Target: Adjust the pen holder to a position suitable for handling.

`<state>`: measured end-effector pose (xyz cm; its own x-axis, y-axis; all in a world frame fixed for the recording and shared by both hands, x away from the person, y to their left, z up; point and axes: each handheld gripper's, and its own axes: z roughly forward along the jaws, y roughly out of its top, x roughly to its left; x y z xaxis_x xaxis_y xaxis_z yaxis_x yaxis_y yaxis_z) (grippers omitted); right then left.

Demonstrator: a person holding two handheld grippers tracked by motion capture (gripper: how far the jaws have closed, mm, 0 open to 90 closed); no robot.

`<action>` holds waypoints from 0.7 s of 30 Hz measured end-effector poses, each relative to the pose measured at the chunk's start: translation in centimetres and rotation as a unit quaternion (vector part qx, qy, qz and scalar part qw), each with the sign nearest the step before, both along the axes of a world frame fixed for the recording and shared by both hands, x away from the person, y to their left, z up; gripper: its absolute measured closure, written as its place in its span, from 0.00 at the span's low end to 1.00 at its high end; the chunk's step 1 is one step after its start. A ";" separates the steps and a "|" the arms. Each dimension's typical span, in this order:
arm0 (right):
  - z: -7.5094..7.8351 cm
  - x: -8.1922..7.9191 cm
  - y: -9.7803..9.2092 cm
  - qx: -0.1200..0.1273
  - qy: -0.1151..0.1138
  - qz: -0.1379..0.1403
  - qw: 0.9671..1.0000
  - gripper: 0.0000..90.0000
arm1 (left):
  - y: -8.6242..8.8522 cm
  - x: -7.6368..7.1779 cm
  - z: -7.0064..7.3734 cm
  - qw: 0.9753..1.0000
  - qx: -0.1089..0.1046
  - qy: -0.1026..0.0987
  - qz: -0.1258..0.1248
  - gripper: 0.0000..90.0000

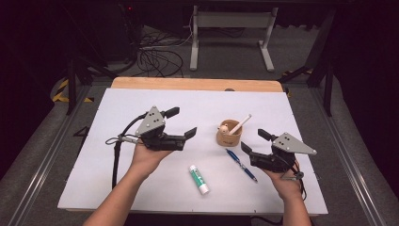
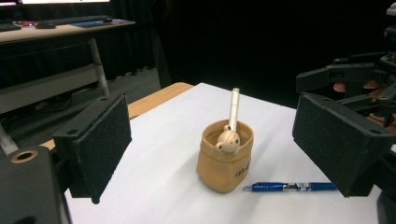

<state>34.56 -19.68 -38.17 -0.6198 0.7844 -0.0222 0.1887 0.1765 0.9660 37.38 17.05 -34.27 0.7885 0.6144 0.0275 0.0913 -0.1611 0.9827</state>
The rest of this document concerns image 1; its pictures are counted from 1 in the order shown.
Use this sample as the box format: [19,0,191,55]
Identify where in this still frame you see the black floor cables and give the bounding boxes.
[136,29,186,79]

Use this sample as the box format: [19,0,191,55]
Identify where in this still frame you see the yellow black hazard tape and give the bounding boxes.
[51,78,95,104]

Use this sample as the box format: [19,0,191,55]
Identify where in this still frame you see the green white glue stick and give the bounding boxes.
[188,165,210,196]

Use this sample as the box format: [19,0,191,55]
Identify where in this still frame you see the black metal stand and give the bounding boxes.
[277,6,339,118]

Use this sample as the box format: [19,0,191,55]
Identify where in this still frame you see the person's right hand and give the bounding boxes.
[263,159,304,202]

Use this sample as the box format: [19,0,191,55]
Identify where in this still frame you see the white board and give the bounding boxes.
[56,88,329,216]

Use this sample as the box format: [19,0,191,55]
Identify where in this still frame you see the hand-held gripper cable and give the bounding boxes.
[281,163,308,202]
[105,112,149,190]

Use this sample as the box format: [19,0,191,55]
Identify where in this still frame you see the wooden pen holder cup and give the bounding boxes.
[215,119,244,148]

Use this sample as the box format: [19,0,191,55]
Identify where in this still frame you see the person's left hand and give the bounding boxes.
[130,142,173,180]

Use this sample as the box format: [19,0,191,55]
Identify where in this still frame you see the aluminium rail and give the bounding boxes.
[6,84,95,226]
[310,88,388,226]

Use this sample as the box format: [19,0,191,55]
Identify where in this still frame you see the right hand-held gripper cable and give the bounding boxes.
[281,163,308,202]

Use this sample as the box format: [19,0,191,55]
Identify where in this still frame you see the black equipment cabinet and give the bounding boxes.
[103,0,143,64]

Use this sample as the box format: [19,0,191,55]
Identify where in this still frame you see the white pen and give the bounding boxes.
[228,113,253,136]

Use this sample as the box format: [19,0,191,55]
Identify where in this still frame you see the left hand-held gripper cable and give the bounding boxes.
[105,112,149,190]

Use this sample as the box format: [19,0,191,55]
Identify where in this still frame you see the white metal desk frame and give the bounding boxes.
[188,4,279,73]

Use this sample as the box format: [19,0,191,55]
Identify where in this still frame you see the black tripod stand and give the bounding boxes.
[64,55,120,116]

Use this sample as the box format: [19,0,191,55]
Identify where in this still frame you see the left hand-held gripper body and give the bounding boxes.
[135,105,186,152]

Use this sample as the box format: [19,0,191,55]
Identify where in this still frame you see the blue pen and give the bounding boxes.
[225,148,259,184]

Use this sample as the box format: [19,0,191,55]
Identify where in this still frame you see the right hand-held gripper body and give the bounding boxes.
[249,132,318,173]

